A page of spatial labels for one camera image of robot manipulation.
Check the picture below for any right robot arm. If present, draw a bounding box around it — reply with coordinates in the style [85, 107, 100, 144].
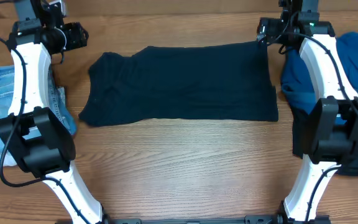
[244, 0, 358, 224]

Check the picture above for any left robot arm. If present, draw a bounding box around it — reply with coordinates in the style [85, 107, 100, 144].
[0, 0, 108, 223]

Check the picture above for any dark navy shirt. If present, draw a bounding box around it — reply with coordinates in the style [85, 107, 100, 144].
[79, 41, 278, 127]

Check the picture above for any blue crumpled shirt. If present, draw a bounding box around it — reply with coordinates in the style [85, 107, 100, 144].
[281, 32, 358, 141]

